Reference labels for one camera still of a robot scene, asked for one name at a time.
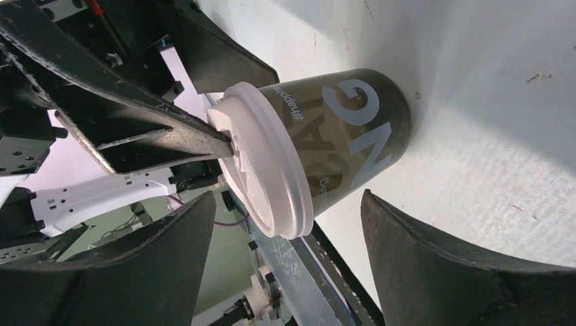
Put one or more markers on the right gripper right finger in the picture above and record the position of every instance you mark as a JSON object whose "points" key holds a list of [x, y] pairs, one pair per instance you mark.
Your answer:
{"points": [[425, 276]]}

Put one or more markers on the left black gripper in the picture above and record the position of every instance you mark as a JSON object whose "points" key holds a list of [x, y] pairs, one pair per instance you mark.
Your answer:
{"points": [[115, 98]]}

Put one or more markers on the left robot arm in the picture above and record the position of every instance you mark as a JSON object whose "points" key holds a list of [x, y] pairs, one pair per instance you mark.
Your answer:
{"points": [[61, 209]]}

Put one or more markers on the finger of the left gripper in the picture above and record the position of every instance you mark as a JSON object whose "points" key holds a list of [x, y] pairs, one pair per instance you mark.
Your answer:
{"points": [[211, 58]]}

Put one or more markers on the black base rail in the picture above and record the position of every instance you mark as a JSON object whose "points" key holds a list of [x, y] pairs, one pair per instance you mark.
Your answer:
{"points": [[312, 280]]}

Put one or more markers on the dark paper coffee cup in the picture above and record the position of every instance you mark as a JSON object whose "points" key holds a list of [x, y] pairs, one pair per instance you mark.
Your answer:
{"points": [[346, 127]]}

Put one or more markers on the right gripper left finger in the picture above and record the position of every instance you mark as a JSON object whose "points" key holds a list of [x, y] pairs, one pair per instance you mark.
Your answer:
{"points": [[150, 276]]}

